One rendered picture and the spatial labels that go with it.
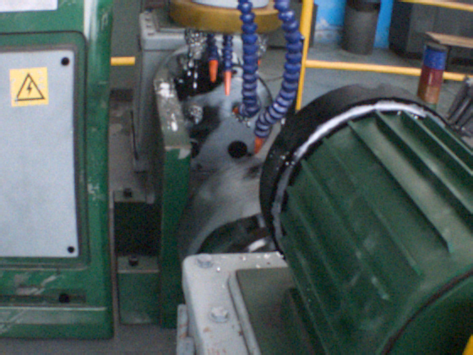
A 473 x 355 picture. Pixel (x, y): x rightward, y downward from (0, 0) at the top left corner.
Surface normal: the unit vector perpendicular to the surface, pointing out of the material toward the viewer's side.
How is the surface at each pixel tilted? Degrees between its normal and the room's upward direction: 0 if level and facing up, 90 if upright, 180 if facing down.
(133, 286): 90
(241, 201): 28
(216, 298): 0
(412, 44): 90
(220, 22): 90
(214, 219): 47
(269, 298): 0
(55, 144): 90
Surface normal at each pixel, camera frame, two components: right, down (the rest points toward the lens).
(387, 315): -0.87, -0.33
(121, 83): 0.22, 0.48
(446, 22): -0.05, 0.46
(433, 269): -0.56, -0.66
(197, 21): -0.47, 0.37
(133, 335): 0.09, -0.88
